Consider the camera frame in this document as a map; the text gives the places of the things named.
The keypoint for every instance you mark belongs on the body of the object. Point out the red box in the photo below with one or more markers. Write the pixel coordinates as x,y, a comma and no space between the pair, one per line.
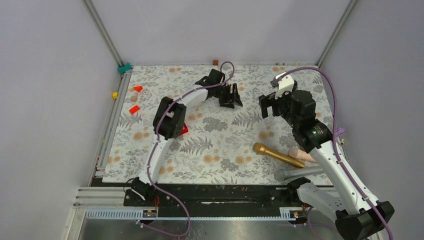
184,130

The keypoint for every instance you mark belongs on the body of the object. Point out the beige cube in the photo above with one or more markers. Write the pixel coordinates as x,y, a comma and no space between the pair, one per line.
134,98

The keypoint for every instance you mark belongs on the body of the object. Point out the pink microphone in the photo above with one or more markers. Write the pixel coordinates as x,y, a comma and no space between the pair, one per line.
299,154

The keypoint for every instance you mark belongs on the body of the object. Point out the yellow cube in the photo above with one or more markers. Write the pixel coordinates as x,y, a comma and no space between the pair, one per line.
115,95

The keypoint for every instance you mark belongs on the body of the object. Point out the floral table mat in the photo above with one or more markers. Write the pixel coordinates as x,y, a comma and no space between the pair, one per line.
218,147

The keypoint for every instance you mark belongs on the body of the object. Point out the teal block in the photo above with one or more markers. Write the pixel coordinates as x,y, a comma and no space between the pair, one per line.
124,68

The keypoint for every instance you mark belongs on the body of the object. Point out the red flat block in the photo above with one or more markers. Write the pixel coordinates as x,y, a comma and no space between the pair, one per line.
134,109

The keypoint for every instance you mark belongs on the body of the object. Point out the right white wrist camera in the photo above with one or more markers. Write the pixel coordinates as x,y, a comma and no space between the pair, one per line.
284,83

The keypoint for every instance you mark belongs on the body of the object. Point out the gold microphone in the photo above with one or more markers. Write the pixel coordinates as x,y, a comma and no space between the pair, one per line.
262,149

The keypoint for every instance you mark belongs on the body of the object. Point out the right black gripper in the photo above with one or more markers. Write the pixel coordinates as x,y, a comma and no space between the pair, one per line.
269,100

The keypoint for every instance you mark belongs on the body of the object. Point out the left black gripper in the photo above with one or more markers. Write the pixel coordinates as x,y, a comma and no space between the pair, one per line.
226,102

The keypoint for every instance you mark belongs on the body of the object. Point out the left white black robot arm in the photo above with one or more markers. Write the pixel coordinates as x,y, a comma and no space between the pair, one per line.
169,122

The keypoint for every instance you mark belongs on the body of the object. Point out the red triangular block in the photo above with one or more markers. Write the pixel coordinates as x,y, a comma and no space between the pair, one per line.
138,88

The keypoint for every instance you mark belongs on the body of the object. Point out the purple glitter microphone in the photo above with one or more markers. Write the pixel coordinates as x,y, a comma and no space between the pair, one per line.
339,132

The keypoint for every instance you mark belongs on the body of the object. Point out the grey microphone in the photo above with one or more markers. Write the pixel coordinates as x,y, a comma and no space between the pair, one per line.
283,175

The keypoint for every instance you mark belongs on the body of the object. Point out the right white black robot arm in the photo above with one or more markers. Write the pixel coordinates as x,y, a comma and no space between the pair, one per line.
357,213

